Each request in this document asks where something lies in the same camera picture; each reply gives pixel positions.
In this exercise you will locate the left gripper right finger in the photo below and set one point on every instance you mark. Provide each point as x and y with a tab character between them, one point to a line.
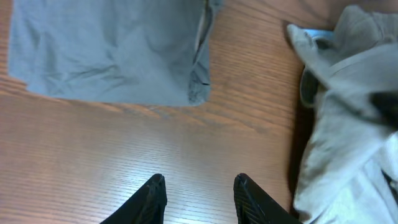
255	206

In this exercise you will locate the khaki beige shorts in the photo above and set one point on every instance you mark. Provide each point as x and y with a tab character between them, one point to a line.
348	172

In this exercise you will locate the folded grey shorts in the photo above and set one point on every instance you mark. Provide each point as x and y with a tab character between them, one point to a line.
152	52

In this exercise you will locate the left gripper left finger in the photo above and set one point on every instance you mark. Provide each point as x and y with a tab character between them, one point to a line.
145	206

